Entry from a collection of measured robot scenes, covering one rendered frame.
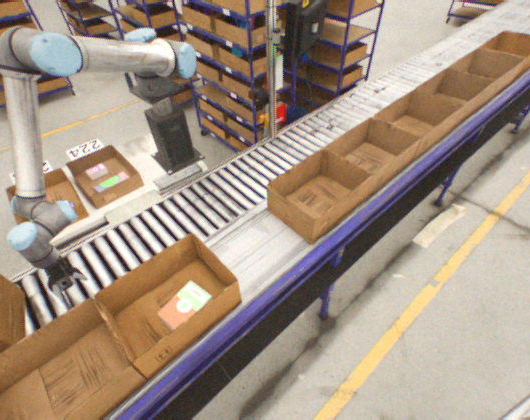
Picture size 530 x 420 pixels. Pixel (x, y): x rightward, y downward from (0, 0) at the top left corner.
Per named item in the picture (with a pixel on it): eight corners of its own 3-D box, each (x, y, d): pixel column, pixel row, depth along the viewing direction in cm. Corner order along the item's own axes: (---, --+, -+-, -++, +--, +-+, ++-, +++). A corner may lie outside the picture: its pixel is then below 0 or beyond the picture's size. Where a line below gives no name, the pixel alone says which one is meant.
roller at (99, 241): (100, 242, 167) (104, 234, 167) (147, 311, 140) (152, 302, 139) (90, 241, 163) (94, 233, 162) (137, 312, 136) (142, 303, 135)
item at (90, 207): (165, 130, 232) (164, 126, 230) (208, 169, 200) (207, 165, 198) (11, 192, 192) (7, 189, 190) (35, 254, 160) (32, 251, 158)
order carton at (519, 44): (491, 54, 254) (504, 29, 241) (535, 64, 238) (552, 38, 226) (466, 72, 237) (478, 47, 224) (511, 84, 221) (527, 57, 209)
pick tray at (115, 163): (117, 156, 208) (111, 143, 200) (145, 185, 187) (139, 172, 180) (72, 176, 196) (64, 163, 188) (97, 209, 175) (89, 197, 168)
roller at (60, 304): (49, 270, 157) (49, 262, 154) (89, 352, 129) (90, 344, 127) (36, 273, 153) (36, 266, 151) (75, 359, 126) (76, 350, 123)
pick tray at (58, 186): (70, 179, 194) (61, 166, 186) (90, 216, 172) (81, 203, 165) (16, 201, 183) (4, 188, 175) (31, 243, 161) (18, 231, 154)
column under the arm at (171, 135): (150, 156, 207) (132, 109, 183) (185, 140, 217) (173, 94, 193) (169, 175, 193) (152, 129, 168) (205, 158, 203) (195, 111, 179)
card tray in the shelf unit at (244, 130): (228, 126, 302) (226, 116, 294) (252, 114, 315) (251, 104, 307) (255, 144, 280) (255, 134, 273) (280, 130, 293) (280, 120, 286)
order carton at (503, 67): (466, 72, 237) (477, 47, 224) (511, 84, 221) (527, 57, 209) (436, 92, 220) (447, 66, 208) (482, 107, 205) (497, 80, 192)
